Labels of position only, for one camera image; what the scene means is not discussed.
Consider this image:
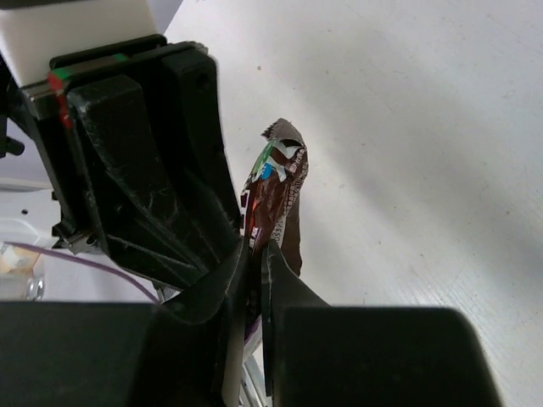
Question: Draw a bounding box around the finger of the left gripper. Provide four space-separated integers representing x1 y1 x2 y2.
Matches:
160 42 240 263

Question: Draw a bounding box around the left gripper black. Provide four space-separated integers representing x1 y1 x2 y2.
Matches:
1 36 219 289

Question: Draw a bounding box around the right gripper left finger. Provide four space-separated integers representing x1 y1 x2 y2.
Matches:
154 241 249 406

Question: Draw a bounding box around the brown purple chocolate bar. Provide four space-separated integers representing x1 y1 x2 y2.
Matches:
240 118 309 342

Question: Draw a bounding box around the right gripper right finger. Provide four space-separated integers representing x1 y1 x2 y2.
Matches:
260 243 329 406

